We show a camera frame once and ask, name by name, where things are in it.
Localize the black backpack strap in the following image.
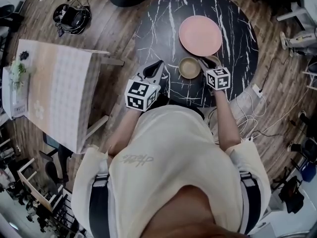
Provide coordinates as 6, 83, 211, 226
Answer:
238, 171, 262, 236
88, 173, 111, 238

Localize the white cabinet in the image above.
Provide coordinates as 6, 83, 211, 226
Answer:
0, 65, 32, 120

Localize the person's cream t-shirt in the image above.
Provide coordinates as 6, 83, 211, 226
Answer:
71, 105, 272, 238

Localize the pink plate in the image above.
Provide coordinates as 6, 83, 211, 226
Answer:
178, 15, 223, 57

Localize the black headset on floor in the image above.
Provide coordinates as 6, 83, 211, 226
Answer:
53, 3, 93, 36

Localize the person's left forearm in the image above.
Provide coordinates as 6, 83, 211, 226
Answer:
108, 107, 144, 156

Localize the small potted plant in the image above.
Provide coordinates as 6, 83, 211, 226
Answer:
9, 58, 28, 90

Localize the tan bowl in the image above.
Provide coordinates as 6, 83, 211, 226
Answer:
205, 55, 222, 68
178, 56, 201, 80

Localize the white table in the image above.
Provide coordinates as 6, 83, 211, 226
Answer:
276, 0, 317, 32

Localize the person's right forearm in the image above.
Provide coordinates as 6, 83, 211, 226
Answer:
212, 89, 243, 154

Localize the white power strip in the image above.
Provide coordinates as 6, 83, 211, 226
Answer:
251, 83, 264, 99

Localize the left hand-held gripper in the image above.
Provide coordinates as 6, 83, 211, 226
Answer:
125, 60, 165, 113

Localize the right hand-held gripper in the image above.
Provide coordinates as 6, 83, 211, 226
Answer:
198, 59, 231, 97

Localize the checked cloth table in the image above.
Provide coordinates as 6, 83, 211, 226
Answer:
17, 39, 125, 155

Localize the person's head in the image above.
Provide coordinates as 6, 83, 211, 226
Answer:
143, 184, 225, 238

